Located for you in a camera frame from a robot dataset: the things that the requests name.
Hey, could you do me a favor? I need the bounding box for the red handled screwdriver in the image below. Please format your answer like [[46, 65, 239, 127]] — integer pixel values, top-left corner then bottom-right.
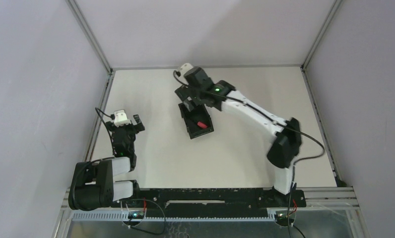
[[192, 120, 208, 129]]

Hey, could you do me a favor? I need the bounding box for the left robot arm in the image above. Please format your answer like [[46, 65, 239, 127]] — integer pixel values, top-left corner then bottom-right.
[[68, 111, 145, 211]]

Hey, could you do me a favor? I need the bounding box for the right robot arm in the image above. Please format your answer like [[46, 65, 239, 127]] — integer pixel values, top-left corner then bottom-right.
[[173, 63, 302, 206]]

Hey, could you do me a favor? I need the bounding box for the black plastic bin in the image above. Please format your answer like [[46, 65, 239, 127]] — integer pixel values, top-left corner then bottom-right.
[[178, 103, 214, 139]]

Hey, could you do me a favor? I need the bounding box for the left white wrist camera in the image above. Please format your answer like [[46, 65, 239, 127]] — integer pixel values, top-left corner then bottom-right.
[[113, 110, 132, 127]]

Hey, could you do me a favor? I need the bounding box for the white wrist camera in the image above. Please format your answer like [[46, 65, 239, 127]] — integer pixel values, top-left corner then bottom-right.
[[174, 63, 194, 78], [113, 110, 132, 127]]

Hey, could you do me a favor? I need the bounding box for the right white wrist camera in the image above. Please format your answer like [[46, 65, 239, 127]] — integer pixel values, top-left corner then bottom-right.
[[174, 63, 194, 78]]

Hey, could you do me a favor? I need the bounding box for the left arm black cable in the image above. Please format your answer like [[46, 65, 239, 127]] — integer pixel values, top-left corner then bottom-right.
[[95, 107, 117, 155]]

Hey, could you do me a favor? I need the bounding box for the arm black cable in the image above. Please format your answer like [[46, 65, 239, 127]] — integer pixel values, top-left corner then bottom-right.
[[173, 70, 326, 238], [95, 107, 117, 155]]

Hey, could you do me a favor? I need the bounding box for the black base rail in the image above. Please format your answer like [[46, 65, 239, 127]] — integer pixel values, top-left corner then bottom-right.
[[132, 186, 307, 219]]

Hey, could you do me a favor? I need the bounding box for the left controller board with wires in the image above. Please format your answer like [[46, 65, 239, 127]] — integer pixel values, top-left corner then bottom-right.
[[120, 198, 167, 236]]

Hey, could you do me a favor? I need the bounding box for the controller board with wires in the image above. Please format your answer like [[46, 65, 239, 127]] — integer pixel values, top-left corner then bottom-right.
[[274, 199, 306, 238], [120, 198, 167, 236]]

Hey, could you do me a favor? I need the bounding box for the white slotted cable duct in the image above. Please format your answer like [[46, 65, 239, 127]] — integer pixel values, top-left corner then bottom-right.
[[71, 210, 277, 222]]

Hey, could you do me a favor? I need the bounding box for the right controller board with wires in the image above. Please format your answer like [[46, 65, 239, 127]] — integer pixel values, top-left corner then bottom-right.
[[274, 199, 306, 238]]

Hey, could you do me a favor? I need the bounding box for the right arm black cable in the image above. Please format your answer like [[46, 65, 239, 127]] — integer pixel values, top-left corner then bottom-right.
[[173, 70, 326, 238]]

